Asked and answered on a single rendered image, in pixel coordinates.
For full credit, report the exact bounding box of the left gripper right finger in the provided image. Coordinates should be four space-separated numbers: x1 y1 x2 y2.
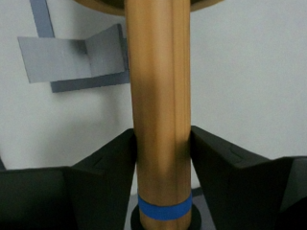
191 126 307 230

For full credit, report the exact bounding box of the tan cardboard tube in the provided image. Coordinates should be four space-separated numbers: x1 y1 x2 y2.
74 0 224 16

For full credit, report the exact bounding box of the dark grey metal rack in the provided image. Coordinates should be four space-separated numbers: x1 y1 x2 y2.
17 0 130 93

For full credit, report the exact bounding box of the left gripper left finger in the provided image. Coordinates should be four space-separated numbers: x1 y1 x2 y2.
0 128 136 230

